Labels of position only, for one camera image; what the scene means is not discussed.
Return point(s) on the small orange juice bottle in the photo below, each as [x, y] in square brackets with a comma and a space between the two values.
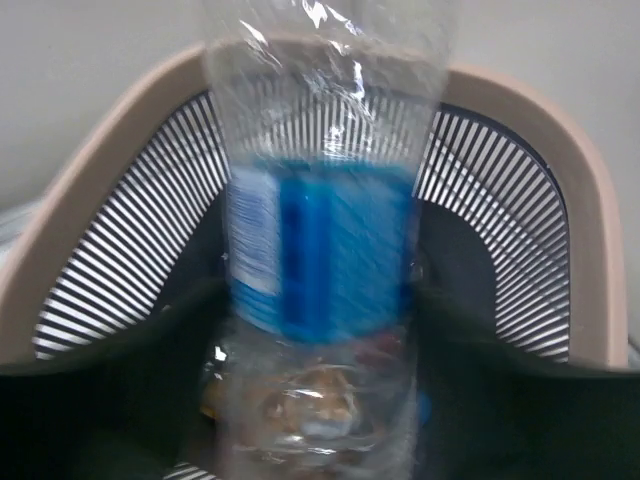
[213, 383]

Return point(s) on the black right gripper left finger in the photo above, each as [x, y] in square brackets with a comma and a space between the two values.
[122, 411]

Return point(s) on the grey mesh waste bin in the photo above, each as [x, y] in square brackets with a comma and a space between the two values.
[518, 225]

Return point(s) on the blue label bottle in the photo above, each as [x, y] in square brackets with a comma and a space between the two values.
[325, 109]

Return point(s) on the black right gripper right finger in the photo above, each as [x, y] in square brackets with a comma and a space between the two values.
[499, 412]

